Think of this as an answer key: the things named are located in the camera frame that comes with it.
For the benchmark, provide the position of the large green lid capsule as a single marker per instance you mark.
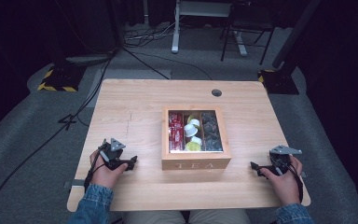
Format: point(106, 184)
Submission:
point(192, 146)

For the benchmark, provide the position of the grey table bracket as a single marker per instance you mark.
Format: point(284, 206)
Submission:
point(304, 174)
point(74, 183)

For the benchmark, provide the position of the person's right leg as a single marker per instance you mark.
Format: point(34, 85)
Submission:
point(219, 217)

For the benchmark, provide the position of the stack of red sachets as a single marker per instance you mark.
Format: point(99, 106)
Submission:
point(176, 132)

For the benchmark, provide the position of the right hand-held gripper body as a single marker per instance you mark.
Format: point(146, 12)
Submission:
point(280, 160)

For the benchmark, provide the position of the black chair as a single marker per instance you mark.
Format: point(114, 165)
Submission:
point(248, 26)

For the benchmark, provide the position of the black stand base hazard tape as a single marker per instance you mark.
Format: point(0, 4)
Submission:
point(62, 79)
point(279, 82)

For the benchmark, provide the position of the small white capsule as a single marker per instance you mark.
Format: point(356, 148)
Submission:
point(195, 123)
point(196, 140)

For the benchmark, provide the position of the small green lid capsule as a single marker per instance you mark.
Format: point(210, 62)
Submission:
point(190, 118)

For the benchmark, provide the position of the white desk frame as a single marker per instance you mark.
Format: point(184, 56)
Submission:
point(175, 37)

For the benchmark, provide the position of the wooden tea box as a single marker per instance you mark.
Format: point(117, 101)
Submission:
point(195, 160)

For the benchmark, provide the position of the person's leg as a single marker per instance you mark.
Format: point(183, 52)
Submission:
point(154, 217)
point(219, 217)

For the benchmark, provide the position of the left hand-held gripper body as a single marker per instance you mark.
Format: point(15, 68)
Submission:
point(113, 157)

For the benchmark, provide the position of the black slanted stand pole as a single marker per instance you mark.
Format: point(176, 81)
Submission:
point(295, 34)

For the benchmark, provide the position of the large white capsule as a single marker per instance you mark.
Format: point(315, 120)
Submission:
point(190, 130)

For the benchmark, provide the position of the person's left leg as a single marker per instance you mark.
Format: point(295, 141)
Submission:
point(154, 217)

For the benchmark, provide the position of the pile of dark tea bags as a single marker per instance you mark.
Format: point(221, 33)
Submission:
point(211, 132)

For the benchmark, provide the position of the person's left hand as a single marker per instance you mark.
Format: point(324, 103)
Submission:
point(104, 177)

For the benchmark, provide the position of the person's right hand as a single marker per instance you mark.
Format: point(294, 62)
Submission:
point(286, 186)

